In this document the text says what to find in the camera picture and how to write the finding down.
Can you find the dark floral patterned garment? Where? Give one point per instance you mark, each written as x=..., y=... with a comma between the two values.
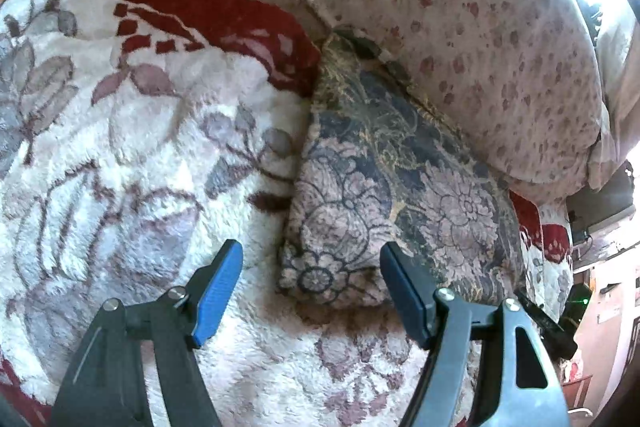
x=375, y=187

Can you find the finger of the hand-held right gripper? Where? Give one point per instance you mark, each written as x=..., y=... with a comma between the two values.
x=545, y=319

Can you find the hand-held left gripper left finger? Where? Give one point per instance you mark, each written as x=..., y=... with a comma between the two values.
x=217, y=292

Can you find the red and white floral blanket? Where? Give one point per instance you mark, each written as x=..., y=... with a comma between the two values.
x=125, y=132

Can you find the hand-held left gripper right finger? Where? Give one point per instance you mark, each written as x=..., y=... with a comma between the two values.
x=407, y=297

